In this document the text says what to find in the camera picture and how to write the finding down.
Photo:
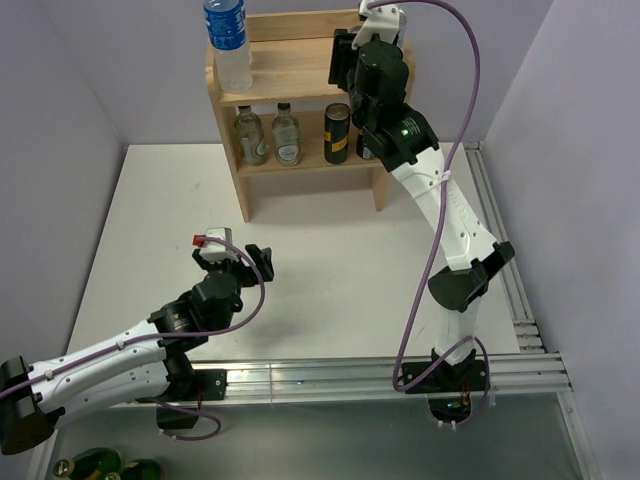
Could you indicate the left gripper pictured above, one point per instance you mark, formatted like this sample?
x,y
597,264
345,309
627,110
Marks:
x,y
262,260

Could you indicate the aluminium rail frame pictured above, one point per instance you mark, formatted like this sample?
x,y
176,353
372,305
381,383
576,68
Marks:
x,y
313,365

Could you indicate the green bottles lower left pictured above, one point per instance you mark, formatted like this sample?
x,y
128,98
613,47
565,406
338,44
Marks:
x,y
106,463

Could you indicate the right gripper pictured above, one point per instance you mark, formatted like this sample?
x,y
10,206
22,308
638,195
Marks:
x,y
341,57

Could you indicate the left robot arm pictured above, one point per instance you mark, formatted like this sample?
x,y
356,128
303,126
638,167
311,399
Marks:
x,y
100,355

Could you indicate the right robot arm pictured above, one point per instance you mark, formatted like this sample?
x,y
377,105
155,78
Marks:
x,y
409,150

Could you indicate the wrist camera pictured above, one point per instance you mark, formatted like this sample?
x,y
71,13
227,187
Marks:
x,y
215,245
381,20

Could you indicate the clear glass bottle green cap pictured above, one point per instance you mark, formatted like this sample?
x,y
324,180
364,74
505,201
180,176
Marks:
x,y
250,135

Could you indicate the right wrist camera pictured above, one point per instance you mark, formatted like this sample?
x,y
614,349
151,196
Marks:
x,y
381,20

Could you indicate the plastic water bottle blue label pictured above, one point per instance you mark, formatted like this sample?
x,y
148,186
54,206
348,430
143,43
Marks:
x,y
226,27

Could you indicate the Red Bull can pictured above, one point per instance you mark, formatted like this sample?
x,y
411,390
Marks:
x,y
402,28

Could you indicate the black can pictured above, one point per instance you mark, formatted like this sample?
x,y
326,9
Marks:
x,y
364,143
336,133

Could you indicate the wooden shelf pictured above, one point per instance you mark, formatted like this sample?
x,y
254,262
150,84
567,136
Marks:
x,y
291,55

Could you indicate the clear glass bottle front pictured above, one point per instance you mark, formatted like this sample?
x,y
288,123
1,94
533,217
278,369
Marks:
x,y
286,136

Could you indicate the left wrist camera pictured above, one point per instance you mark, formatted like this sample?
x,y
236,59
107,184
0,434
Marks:
x,y
215,245

